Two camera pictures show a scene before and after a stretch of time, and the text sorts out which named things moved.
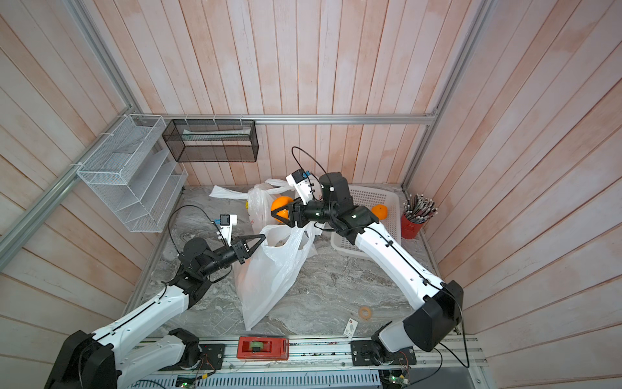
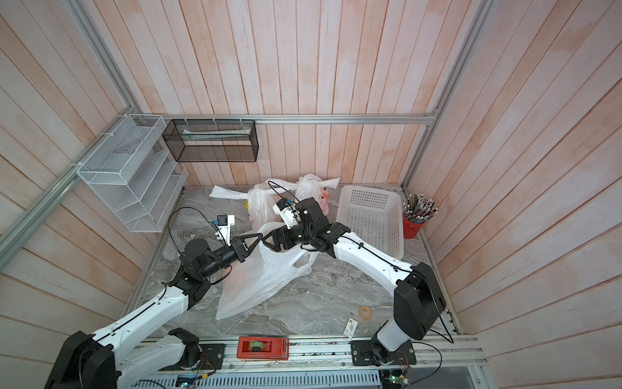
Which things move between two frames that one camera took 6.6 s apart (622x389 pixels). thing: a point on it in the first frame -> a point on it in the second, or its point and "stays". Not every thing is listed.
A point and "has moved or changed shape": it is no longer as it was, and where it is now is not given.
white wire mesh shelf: x=133 y=173 stays
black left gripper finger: x=241 y=249 stays
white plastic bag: x=263 y=278 has moved or changed shape
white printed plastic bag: x=277 y=186 -> x=310 y=185
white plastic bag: x=258 y=199 stays
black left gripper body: x=221 y=258 stays
